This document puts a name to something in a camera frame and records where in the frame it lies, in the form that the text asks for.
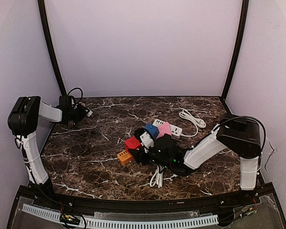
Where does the black frame left post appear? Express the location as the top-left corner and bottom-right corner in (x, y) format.
(37, 0), (67, 96)

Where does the black frame post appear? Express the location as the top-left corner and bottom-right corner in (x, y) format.
(221, 0), (249, 102)
(37, 0), (67, 96)

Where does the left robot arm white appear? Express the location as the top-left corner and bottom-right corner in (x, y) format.
(8, 95), (92, 185)

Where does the black frame right post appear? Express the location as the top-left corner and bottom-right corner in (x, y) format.
(221, 0), (249, 102)

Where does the blue cube socket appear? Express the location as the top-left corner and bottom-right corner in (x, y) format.
(144, 123), (160, 140)

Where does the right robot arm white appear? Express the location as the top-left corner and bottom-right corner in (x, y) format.
(128, 113), (266, 191)

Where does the white power strip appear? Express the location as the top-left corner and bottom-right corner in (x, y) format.
(153, 119), (183, 139)

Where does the white strip power cord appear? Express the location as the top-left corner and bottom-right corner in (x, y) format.
(179, 109), (207, 138)

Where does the orange power strip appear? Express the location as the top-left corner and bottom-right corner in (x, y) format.
(117, 150), (133, 166)

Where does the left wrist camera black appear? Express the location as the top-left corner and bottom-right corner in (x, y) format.
(59, 95), (74, 107)

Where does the red cube socket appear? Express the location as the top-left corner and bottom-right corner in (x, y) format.
(124, 136), (142, 153)

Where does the pink triangular power strip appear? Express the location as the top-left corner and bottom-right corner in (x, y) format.
(157, 122), (172, 138)

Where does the white slotted cable duct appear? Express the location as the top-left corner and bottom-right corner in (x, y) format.
(21, 204), (218, 229)

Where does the white two-pin adapter plug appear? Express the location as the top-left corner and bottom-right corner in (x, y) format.
(140, 131), (154, 150)

